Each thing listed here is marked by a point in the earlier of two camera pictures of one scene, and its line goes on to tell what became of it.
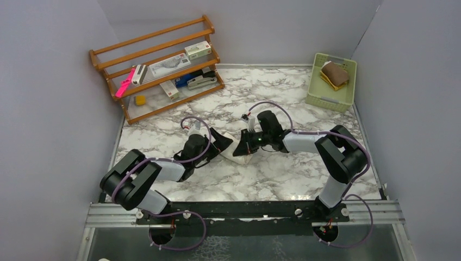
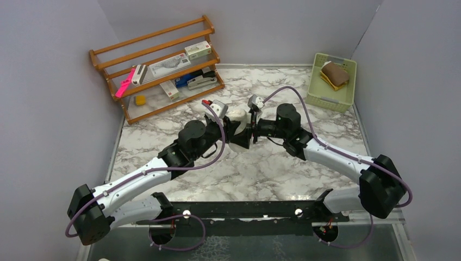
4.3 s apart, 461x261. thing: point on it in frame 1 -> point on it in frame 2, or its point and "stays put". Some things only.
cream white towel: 228,153 -> 239,111
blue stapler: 182,82 stays put
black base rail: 244,219 stays put
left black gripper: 220,143 -> 229,126
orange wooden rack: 153,72 stays put
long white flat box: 169,65 stays put
